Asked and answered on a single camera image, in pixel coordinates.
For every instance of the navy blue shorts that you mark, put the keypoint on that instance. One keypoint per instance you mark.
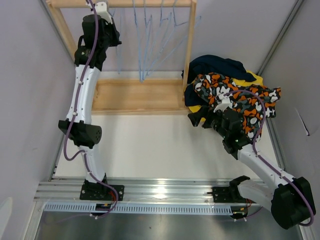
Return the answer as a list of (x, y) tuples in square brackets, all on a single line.
[(206, 64)]

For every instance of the wooden clothes rack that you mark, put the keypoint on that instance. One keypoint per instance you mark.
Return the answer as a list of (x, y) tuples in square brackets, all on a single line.
[(161, 93)]

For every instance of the blue wire hanger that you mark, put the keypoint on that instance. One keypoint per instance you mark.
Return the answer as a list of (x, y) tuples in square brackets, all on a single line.
[(148, 22), (118, 49), (162, 30), (186, 21), (141, 78)]

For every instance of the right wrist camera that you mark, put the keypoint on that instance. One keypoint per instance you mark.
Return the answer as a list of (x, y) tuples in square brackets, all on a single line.
[(224, 103)]

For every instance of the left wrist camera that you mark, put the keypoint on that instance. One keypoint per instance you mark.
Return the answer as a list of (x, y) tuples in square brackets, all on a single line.
[(102, 9)]

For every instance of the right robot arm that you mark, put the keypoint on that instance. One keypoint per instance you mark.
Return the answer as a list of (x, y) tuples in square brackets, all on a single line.
[(289, 199)]

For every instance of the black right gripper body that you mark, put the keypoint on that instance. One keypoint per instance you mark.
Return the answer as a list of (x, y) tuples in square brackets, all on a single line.
[(213, 120)]

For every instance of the patterned camouflage shorts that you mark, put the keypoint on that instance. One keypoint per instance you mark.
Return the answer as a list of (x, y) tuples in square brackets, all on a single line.
[(253, 101)]

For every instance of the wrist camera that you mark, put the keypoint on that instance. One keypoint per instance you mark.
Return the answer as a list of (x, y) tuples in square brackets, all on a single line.
[(102, 9), (224, 103)]

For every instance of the aluminium mounting rail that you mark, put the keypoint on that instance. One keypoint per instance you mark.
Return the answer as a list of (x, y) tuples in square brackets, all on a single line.
[(145, 196)]

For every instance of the yellow shorts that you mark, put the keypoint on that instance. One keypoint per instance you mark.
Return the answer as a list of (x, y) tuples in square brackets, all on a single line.
[(194, 102)]

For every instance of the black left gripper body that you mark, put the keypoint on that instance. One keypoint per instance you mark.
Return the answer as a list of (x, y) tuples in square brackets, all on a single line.
[(105, 40)]

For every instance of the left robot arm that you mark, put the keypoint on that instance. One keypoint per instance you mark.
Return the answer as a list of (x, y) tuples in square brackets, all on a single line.
[(77, 126)]

